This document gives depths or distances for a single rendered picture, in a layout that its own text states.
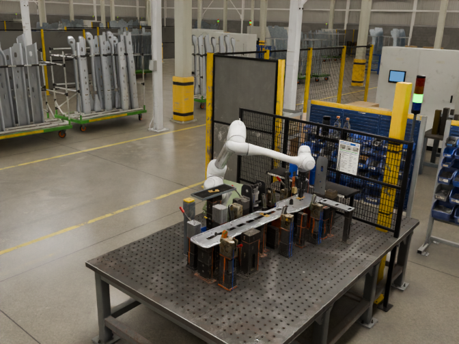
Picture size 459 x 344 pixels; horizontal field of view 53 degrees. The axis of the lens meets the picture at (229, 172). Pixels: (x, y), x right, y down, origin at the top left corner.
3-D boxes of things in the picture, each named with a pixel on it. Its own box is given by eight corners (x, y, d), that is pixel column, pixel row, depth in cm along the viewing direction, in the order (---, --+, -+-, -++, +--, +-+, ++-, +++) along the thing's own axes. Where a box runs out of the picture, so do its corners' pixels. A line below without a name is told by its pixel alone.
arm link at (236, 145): (248, 149, 368) (248, 136, 376) (226, 147, 366) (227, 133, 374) (245, 159, 378) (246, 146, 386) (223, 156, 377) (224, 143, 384)
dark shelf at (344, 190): (345, 198, 399) (346, 196, 398) (266, 173, 458) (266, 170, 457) (358, 193, 414) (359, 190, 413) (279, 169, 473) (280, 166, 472)
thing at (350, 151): (356, 177, 412) (360, 142, 403) (335, 170, 427) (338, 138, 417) (358, 176, 413) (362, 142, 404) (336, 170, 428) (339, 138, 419)
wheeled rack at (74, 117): (81, 133, 1004) (75, 49, 949) (54, 126, 1061) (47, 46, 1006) (147, 120, 1149) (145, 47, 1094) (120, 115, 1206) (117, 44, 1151)
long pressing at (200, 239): (208, 250, 305) (209, 248, 305) (186, 239, 320) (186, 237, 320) (325, 199, 400) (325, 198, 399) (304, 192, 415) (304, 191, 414)
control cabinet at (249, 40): (194, 87, 1737) (195, 18, 1660) (203, 85, 1776) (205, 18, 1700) (244, 95, 1592) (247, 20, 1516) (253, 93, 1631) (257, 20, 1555)
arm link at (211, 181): (210, 204, 427) (199, 192, 411) (211, 188, 437) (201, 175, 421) (225, 201, 421) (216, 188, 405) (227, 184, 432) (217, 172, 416)
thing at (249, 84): (281, 209, 633) (291, 59, 570) (275, 211, 623) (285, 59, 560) (208, 185, 713) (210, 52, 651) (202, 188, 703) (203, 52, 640)
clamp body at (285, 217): (287, 259, 356) (290, 218, 346) (274, 254, 364) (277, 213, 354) (294, 255, 363) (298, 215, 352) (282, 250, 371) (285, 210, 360)
